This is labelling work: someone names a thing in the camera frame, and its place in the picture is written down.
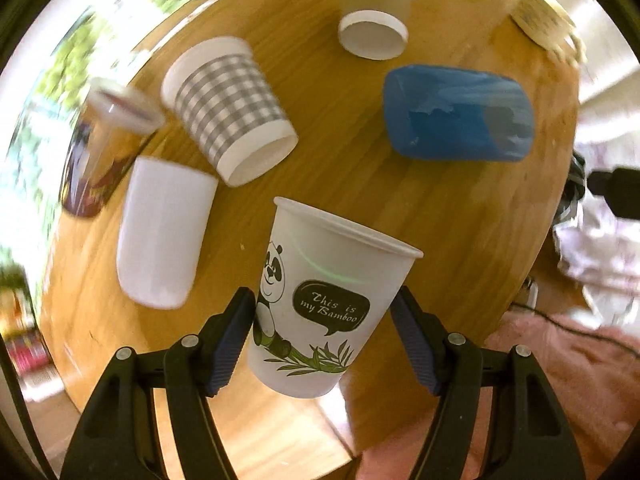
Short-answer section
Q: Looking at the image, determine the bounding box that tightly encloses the white panda paper cup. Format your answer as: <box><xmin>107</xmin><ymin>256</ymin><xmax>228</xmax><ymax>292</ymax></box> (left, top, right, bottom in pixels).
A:
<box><xmin>248</xmin><ymin>196</ymin><xmax>423</xmax><ymax>399</ymax></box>

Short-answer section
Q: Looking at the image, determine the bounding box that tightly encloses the blue plastic cup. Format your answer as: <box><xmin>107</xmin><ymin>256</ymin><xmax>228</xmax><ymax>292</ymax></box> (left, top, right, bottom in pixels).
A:
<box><xmin>383</xmin><ymin>64</ymin><xmax>535</xmax><ymax>162</ymax></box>

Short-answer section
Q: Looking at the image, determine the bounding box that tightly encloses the white plastic cup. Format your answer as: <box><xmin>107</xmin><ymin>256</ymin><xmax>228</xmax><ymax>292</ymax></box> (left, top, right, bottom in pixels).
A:
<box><xmin>116</xmin><ymin>156</ymin><xmax>218</xmax><ymax>310</ymax></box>

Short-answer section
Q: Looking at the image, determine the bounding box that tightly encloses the brown sleeved paper cup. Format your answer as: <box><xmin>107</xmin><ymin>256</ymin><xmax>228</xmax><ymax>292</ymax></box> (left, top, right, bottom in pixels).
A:
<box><xmin>337</xmin><ymin>0</ymin><xmax>413</xmax><ymax>61</ymax></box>

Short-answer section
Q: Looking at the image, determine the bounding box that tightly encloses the clear printed plastic cup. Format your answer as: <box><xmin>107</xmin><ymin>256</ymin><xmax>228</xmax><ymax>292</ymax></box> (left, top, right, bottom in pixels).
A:
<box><xmin>60</xmin><ymin>78</ymin><xmax>165</xmax><ymax>218</ymax></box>

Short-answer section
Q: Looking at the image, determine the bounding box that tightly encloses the grey checked paper cup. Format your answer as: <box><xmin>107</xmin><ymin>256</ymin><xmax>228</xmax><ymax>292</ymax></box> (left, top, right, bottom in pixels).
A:
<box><xmin>160</xmin><ymin>36</ymin><xmax>298</xmax><ymax>188</ymax></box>

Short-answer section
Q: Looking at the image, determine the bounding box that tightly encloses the cream ceramic mug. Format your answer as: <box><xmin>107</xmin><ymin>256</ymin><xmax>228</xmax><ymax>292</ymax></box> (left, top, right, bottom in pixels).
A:
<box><xmin>511</xmin><ymin>0</ymin><xmax>586</xmax><ymax>66</ymax></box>

